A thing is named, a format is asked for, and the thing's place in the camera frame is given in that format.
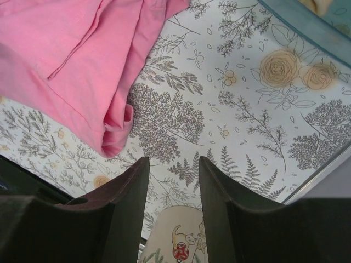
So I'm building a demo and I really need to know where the floral green-inside mug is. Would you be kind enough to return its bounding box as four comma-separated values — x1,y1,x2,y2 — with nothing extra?
139,206,208,263

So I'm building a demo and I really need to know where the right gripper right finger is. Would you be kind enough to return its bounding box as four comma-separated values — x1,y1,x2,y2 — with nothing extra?
199,157,350,262

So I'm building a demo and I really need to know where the floral patterned table mat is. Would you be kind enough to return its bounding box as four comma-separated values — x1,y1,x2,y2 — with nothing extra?
0,0,351,233

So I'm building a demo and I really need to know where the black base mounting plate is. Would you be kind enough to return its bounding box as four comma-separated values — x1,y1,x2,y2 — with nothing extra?
0,156,73,204

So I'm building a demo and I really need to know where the pink t shirt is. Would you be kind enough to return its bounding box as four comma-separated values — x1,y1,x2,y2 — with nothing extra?
1,1,190,158

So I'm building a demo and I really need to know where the beige rolled t shirt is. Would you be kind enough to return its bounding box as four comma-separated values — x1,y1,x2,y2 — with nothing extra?
299,0,333,16

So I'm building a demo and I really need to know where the aluminium frame rail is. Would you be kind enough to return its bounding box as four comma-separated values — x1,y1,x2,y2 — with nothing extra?
283,151,350,204

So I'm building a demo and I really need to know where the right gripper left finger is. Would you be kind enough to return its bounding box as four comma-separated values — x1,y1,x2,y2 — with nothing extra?
1,157,150,262

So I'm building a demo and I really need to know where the clear blue plastic bin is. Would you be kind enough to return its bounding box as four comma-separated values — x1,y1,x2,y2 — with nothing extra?
259,1,350,67

